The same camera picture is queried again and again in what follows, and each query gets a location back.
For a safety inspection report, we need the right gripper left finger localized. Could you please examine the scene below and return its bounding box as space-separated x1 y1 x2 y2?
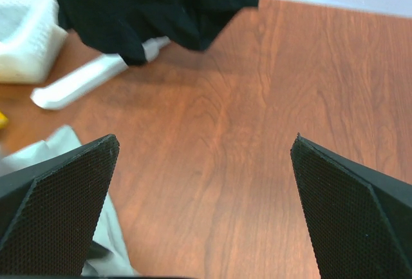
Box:
1 134 119 275

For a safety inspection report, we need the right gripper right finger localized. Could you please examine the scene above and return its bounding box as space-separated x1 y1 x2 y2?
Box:
290 135 411 278

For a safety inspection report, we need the grey underwear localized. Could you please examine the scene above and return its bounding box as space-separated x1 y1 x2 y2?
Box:
1 125 140 277

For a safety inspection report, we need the black underwear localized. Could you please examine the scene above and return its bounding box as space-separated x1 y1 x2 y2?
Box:
57 0 259 65

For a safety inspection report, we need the yellow tray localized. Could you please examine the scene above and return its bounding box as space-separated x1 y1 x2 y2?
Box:
0 112 8 130

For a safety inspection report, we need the white clothes rack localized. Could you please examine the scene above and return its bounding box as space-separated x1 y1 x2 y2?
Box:
30 35 171 111

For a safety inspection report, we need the white laundry basket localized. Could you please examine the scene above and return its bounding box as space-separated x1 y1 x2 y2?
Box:
1 0 67 84

